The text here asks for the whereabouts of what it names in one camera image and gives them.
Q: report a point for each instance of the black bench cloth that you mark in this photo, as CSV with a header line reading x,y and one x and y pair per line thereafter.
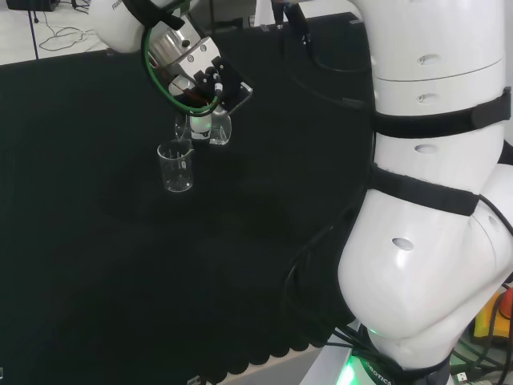
x,y
120,240

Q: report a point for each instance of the small clear glass beaker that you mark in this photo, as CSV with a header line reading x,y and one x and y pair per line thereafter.
x,y
220,132

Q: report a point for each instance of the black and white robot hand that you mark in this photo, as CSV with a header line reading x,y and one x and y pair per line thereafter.
x,y
200,126

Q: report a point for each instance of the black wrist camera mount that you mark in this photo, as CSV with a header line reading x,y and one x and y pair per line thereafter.
x,y
230,86

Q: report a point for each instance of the yellow stop button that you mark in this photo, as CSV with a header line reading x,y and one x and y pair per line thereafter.
x,y
495,317

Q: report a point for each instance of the tall clear graduated beaker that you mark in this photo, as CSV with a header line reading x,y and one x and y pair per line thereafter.
x,y
176,176

